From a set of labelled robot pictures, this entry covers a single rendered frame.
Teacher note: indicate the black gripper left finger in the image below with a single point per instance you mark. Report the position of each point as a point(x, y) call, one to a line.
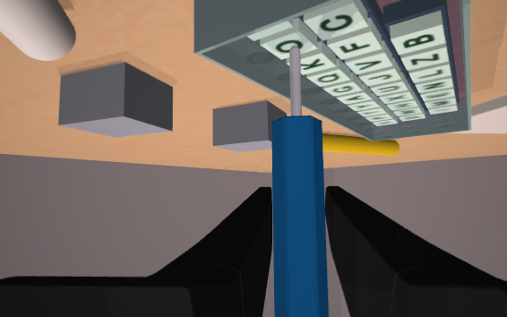
point(223, 275)

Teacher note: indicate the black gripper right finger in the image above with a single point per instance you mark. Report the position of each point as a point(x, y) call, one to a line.
point(385, 270)

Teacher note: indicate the yellow cylinder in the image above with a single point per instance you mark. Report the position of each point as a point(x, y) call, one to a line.
point(352, 144)

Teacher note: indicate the grey keyboard with white letter keys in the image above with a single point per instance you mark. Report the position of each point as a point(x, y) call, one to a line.
point(381, 69)

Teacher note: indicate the blue stylus with grey tip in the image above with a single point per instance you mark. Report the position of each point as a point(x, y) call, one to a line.
point(299, 235)

